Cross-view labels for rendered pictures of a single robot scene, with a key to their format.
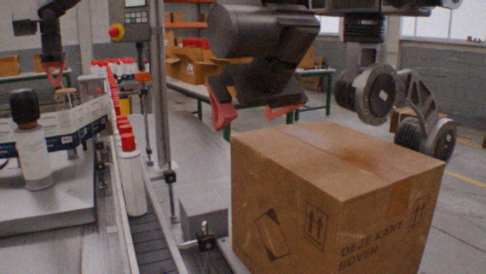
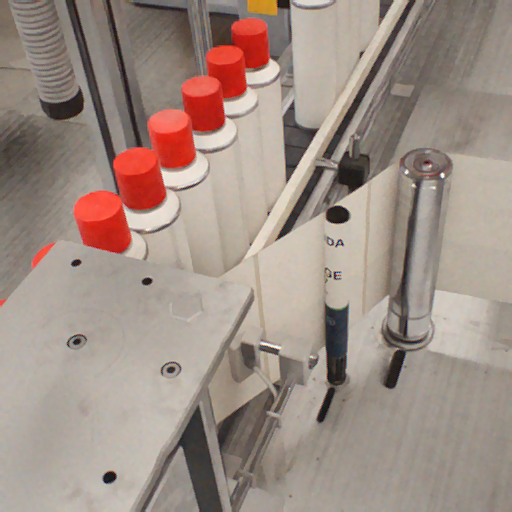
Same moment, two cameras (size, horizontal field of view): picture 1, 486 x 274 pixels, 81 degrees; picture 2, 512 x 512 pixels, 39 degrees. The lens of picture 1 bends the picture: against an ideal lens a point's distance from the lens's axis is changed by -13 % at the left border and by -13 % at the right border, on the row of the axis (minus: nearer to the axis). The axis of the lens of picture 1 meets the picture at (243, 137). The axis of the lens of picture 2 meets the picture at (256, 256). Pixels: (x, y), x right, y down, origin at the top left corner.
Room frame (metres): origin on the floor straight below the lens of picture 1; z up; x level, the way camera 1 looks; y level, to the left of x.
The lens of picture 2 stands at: (1.43, 0.87, 1.39)
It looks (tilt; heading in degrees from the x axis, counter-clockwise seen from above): 44 degrees down; 230
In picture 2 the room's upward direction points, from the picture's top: 6 degrees counter-clockwise
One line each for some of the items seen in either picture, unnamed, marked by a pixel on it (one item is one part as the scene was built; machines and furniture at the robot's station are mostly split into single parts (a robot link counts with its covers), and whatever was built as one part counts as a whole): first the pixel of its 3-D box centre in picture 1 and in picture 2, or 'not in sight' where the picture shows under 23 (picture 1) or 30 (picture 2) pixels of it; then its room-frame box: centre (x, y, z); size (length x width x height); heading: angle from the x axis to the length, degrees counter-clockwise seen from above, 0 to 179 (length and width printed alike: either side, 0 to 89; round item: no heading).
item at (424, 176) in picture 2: (68, 133); (415, 256); (1.07, 0.64, 0.97); 0.05 x 0.05 x 0.19
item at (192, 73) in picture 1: (198, 65); not in sight; (3.60, 0.49, 0.97); 0.45 x 0.38 x 0.37; 124
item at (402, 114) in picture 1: (417, 123); not in sight; (4.19, -2.49, 0.16); 0.65 x 0.54 x 0.32; 36
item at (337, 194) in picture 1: (324, 215); not in sight; (0.52, -0.15, 0.99); 0.30 x 0.24 x 0.27; 28
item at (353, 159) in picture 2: (101, 169); (353, 179); (0.94, 0.47, 0.89); 0.03 x 0.03 x 0.12; 24
